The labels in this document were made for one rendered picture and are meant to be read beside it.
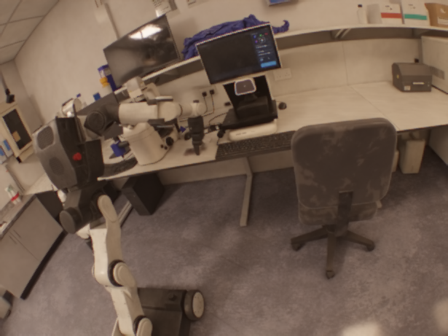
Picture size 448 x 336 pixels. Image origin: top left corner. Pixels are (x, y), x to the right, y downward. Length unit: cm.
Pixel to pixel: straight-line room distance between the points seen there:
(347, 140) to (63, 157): 107
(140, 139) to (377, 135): 122
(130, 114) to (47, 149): 41
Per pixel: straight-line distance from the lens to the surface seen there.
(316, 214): 107
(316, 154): 75
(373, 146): 79
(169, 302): 134
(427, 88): 193
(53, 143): 97
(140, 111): 89
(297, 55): 180
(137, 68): 197
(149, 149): 136
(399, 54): 214
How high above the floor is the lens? 129
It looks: 32 degrees down
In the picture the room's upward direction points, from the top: 21 degrees counter-clockwise
